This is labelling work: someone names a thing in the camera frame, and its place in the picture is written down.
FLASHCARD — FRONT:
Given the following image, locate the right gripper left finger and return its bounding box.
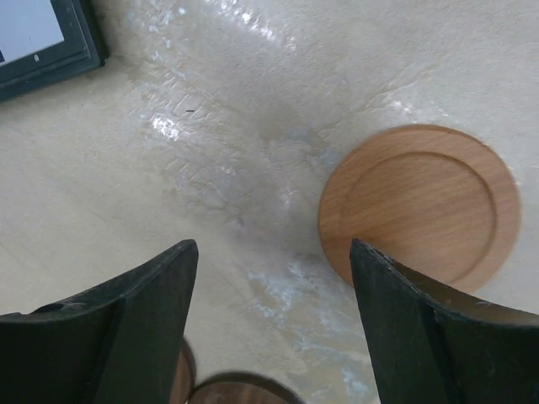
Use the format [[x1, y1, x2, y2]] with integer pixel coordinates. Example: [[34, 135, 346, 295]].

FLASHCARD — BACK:
[[1, 240, 199, 403]]

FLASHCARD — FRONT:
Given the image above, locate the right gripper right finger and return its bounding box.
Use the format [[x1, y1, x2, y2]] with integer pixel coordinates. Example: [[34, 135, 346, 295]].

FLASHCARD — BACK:
[[350, 239, 538, 403]]

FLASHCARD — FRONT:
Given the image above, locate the light wooden coaster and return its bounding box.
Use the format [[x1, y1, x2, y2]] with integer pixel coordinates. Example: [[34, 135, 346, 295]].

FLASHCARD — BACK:
[[318, 125, 521, 293]]

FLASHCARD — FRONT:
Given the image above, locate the black white chessboard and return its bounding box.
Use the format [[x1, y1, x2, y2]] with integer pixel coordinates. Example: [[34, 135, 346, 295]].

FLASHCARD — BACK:
[[1, 0, 109, 102]]

